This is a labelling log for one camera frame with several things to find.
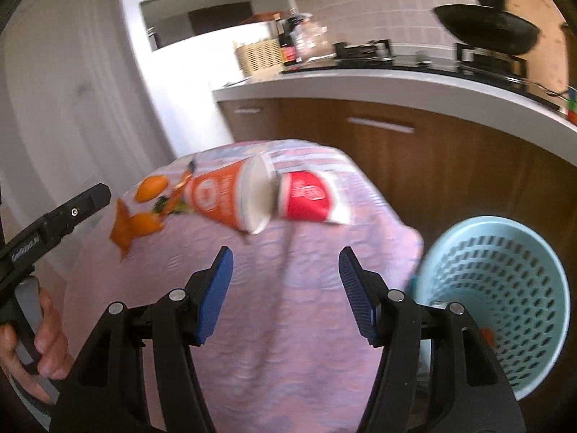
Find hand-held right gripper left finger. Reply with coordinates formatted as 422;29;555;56
49;246;235;433

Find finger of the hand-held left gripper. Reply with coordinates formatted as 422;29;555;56
40;183;112;244

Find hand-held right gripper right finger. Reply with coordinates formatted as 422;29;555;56
338;246;526;433

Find large orange peel piece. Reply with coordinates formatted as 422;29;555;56
110;198;163;261

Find small orange peel piece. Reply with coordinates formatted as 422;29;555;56
135;176;170;204

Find orange packets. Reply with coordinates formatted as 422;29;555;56
187;153;273;235

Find red white packet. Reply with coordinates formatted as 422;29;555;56
270;169;352;225

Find thin orange peel strip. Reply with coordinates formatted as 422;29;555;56
173;159;198;191

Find light blue plastic basket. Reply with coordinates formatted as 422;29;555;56
412;216;570;402

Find person's left hand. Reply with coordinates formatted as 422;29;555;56
0;289;76;404

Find pink patterned blanket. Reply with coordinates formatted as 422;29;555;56
63;139;424;433

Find small dark scrap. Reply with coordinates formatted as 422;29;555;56
152;189;191;216

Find wooden base cabinet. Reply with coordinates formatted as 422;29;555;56
216;97;577;280

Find black glass gas cooktop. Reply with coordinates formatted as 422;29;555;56
282;52;566;111

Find beige utensil basket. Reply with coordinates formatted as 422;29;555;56
233;36;285;78

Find black burner grate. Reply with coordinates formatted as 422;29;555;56
454;43;528;78
332;40;393;62

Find dark sauce bottle red label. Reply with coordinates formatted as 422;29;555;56
279;9;302;70

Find clear plastic bag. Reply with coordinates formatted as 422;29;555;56
293;11;332;61

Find black wok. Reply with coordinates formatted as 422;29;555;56
433;4;542;58

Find bamboo cutting board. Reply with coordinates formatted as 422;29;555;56
500;0;571;87

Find long metal cabinet handle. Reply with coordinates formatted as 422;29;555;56
347;117;415;135

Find black power cable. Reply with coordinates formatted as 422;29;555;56
527;79;569;101

